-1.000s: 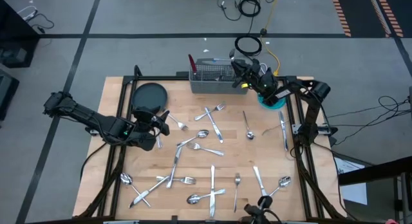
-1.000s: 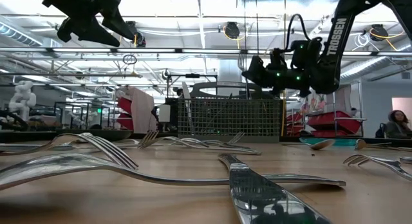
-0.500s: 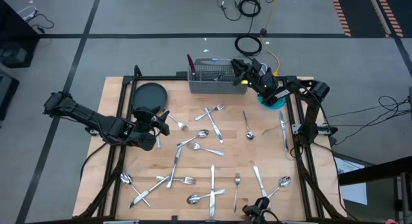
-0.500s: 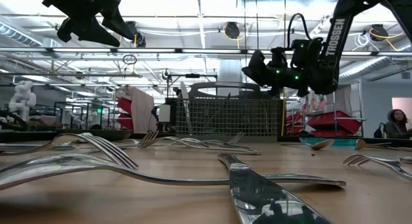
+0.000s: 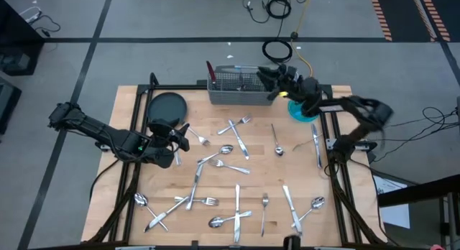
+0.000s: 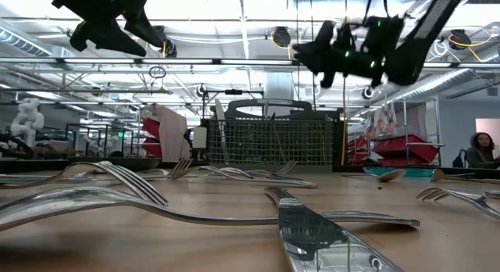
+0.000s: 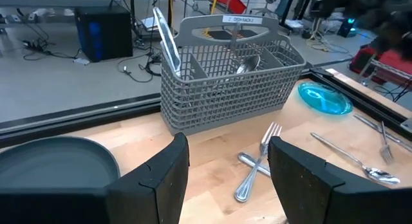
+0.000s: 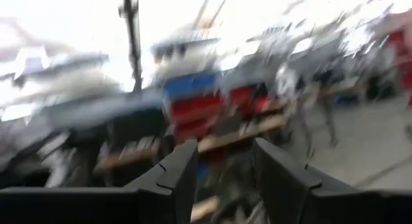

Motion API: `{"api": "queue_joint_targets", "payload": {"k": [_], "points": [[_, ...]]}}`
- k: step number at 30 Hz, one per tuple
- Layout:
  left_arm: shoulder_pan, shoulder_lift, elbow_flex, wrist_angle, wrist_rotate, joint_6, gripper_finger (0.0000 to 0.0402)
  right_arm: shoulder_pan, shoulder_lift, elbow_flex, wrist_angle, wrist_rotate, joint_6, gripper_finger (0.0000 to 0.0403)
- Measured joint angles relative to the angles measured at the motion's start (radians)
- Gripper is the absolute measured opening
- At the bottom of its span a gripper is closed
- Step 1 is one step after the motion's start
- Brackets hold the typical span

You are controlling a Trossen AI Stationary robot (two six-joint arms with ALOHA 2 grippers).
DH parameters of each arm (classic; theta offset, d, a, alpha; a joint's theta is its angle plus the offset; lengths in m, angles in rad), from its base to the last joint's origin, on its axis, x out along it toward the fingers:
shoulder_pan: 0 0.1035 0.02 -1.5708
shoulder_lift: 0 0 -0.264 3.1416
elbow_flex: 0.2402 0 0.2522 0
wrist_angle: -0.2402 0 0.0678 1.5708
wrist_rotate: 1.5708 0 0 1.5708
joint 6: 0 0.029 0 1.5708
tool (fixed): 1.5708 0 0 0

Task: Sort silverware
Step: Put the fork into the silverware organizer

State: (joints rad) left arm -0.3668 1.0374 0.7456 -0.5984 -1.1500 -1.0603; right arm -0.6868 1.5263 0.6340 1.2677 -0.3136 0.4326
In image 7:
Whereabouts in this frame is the white floor cable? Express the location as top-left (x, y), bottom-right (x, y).
top-left (305, 19), bottom-right (350, 54)

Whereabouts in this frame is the black floor cable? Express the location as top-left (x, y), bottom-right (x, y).
top-left (21, 37), bottom-right (81, 61)
top-left (117, 53), bottom-right (162, 83)

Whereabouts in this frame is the yellow floor cable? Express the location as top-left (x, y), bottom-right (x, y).
top-left (201, 0), bottom-right (220, 37)

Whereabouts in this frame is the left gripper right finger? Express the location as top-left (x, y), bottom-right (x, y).
top-left (267, 136), bottom-right (347, 224)

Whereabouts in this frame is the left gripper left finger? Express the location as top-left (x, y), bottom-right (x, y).
top-left (106, 132), bottom-right (191, 224)

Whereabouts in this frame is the silver fork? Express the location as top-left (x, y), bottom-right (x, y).
top-left (379, 120), bottom-right (395, 165)
top-left (234, 122), bottom-right (283, 203)

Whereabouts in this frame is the grey plastic cutlery basket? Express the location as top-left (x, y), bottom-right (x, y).
top-left (160, 14), bottom-right (306, 136)

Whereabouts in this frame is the teal translucent plate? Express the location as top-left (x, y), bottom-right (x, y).
top-left (297, 81), bottom-right (354, 116)

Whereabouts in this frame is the dark grey plate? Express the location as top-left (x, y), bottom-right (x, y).
top-left (0, 136), bottom-right (122, 190)

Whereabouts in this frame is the black computer tower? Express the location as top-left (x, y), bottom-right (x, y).
top-left (74, 6), bottom-right (134, 63)

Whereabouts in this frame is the black lit computer case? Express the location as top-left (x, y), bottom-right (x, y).
top-left (337, 17), bottom-right (359, 39)

